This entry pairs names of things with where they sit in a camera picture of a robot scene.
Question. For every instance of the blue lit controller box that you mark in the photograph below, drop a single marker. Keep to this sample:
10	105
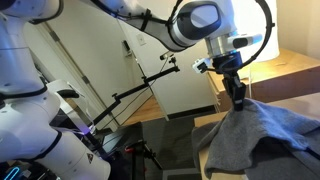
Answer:
11	173

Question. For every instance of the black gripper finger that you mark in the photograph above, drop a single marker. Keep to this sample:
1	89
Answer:
242	98
236	100

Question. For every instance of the gray knit sweater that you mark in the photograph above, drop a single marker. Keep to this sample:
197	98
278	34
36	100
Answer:
240	140

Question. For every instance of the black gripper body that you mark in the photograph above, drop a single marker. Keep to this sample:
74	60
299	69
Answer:
230	66

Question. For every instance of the black camera boom stand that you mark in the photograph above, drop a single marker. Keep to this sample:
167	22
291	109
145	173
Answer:
133	90

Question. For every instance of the wooden dresser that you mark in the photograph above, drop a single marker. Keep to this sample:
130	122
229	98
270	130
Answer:
283	76

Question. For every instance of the black tripod with red knob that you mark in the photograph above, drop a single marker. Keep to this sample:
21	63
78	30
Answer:
135	160

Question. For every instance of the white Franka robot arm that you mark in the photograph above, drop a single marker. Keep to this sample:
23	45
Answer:
26	133

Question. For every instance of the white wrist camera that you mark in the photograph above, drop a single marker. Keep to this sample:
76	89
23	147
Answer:
200	65

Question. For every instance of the black flat stand base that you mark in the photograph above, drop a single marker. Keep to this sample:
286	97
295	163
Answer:
120	136

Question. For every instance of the gray stereo camera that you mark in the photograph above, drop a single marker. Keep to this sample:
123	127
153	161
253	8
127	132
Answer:
165	56

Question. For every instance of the white paper lamp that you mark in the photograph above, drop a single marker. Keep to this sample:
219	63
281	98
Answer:
253	20

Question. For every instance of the white light switch plate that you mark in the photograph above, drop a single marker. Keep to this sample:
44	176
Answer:
141	39

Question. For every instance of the white door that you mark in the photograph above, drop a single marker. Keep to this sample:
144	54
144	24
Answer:
93	50

